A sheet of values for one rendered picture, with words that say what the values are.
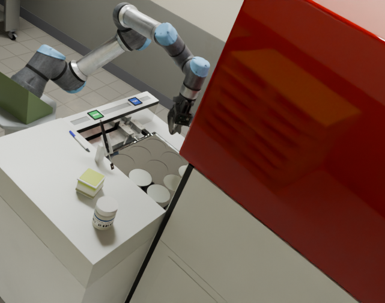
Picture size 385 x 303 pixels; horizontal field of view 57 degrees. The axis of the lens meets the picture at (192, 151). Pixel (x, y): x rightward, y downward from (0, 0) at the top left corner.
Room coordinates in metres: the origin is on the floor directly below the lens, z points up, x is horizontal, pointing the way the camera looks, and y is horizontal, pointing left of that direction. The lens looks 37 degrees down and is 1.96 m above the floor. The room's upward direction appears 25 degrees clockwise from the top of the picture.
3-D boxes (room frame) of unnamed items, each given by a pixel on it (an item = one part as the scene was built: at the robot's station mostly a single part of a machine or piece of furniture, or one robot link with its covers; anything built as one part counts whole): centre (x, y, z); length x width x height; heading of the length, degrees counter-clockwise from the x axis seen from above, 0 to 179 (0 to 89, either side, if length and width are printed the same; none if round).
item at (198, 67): (1.27, 0.11, 1.37); 0.09 x 0.08 x 0.11; 43
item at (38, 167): (0.89, 0.35, 0.89); 0.62 x 0.35 x 0.14; 67
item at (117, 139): (1.29, 0.36, 0.87); 0.36 x 0.08 x 0.03; 157
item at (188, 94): (1.27, 0.11, 1.29); 0.08 x 0.08 x 0.05
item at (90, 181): (0.87, 0.28, 1.00); 0.07 x 0.07 x 0.07; 87
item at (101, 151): (1.02, 0.31, 1.03); 0.06 x 0.04 x 0.13; 67
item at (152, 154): (1.21, 0.11, 0.90); 0.34 x 0.34 x 0.01; 67
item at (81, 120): (1.41, 0.42, 0.89); 0.55 x 0.09 x 0.14; 157
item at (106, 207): (0.76, 0.18, 1.01); 0.07 x 0.07 x 0.10
